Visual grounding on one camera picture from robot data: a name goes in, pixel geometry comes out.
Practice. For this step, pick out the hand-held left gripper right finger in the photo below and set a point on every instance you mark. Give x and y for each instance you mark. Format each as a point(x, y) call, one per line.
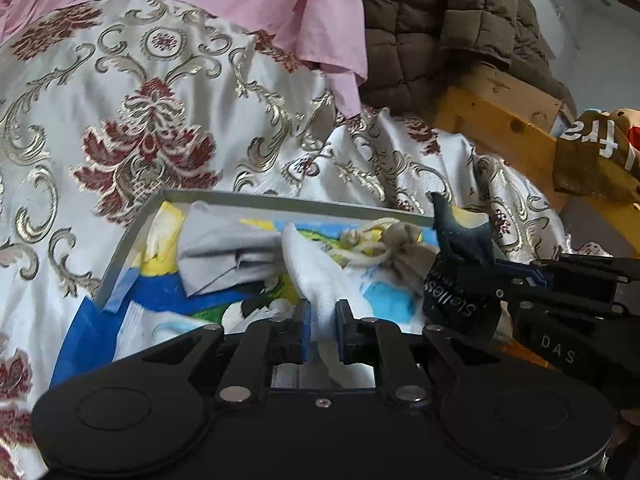
point(342, 330)

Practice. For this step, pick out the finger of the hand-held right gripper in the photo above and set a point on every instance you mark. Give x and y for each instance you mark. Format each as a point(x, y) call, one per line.
point(522, 272)
point(560, 302)

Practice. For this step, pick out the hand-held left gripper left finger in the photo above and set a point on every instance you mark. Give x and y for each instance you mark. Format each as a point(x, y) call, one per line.
point(302, 330)

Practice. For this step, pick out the navy sock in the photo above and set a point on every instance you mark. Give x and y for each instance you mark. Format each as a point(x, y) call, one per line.
point(455, 235)

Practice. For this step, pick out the grey cloth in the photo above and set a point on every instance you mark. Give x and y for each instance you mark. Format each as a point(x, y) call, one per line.
point(220, 255)

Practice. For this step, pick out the cartoon printed box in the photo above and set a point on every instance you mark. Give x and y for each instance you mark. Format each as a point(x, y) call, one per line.
point(155, 245)

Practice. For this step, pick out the brown cloth with white letters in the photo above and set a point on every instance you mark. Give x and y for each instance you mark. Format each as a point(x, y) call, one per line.
point(585, 170)

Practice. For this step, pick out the brown quilted jacket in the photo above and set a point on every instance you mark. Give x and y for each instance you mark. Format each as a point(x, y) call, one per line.
point(410, 35)

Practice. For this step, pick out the floral satin bedspread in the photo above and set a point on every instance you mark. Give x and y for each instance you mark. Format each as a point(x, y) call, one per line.
point(100, 110)

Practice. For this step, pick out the wooden bed frame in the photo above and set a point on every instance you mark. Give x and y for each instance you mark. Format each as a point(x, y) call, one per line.
point(500, 120)

